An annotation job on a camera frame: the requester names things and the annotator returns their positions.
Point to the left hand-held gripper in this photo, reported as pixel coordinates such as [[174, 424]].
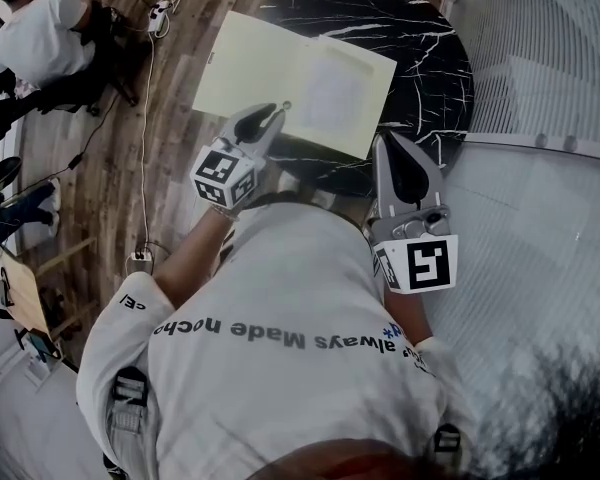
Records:
[[222, 173]]

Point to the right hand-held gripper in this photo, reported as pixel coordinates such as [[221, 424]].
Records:
[[425, 265]]

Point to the cream folder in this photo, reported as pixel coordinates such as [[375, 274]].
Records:
[[260, 68]]

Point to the person's left forearm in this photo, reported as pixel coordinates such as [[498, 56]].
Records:
[[190, 263]]

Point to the person's right forearm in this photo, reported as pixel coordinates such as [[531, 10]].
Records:
[[407, 318]]

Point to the black marble round table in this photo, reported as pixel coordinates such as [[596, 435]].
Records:
[[420, 58]]

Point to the large white power strip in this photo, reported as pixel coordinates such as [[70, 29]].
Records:
[[159, 15]]

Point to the small white power strip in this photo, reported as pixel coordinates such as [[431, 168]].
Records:
[[141, 256]]

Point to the black office chair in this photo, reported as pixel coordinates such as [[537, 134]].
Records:
[[40, 105]]

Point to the person's white printed shirt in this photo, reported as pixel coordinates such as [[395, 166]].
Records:
[[280, 393]]

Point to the black chair seat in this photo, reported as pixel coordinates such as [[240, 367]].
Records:
[[0, 173]]

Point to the light wooden table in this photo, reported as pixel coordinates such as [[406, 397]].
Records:
[[25, 293]]

